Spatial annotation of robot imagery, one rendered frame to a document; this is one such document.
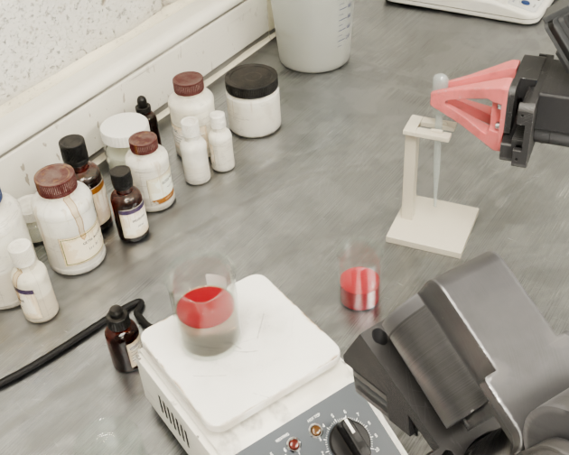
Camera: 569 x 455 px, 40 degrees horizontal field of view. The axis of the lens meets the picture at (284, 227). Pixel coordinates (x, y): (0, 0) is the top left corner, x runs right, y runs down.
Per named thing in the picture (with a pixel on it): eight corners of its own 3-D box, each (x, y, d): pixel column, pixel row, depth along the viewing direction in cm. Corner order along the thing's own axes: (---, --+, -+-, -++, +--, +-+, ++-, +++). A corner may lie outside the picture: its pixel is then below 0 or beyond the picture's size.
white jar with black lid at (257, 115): (281, 137, 100) (277, 88, 96) (228, 140, 101) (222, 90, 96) (281, 110, 106) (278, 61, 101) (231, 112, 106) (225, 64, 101)
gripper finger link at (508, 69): (421, 83, 70) (529, 99, 67) (443, 48, 75) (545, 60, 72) (418, 147, 74) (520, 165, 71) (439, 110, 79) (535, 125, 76)
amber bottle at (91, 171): (75, 238, 87) (51, 156, 80) (70, 216, 90) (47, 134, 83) (116, 229, 88) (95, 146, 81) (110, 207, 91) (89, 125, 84)
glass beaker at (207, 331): (174, 323, 64) (159, 248, 59) (240, 312, 65) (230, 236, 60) (181, 380, 60) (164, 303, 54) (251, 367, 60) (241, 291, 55)
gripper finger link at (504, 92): (425, 77, 71) (532, 92, 68) (446, 41, 76) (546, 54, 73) (422, 141, 75) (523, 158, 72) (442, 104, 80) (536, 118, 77)
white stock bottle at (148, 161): (127, 210, 90) (113, 148, 85) (143, 186, 94) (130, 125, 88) (167, 215, 89) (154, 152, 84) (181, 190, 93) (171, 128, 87)
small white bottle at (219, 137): (237, 161, 97) (232, 108, 92) (230, 174, 95) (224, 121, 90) (216, 158, 97) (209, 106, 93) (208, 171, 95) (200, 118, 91)
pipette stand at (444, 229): (479, 213, 86) (491, 112, 78) (460, 259, 81) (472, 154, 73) (407, 199, 89) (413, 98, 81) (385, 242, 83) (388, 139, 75)
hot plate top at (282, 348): (346, 359, 61) (346, 352, 60) (213, 440, 56) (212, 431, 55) (260, 276, 69) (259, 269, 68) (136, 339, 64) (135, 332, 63)
